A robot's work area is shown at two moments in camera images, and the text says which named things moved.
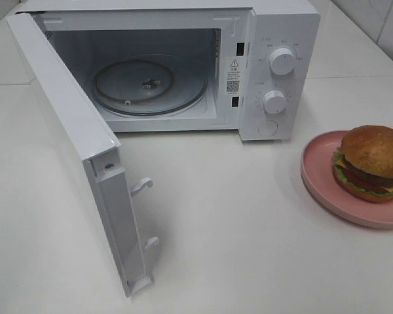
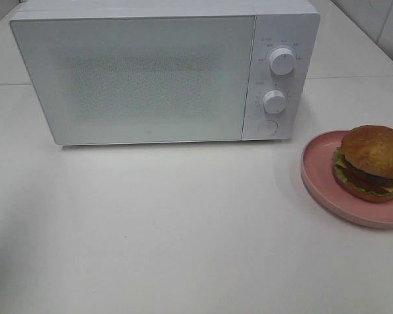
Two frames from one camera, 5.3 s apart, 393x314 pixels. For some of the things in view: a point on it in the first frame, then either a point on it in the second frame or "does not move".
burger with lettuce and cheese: (370, 163) does not move
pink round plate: (317, 163) does not move
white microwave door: (100, 153) → (140, 78)
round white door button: (268, 127) does not move
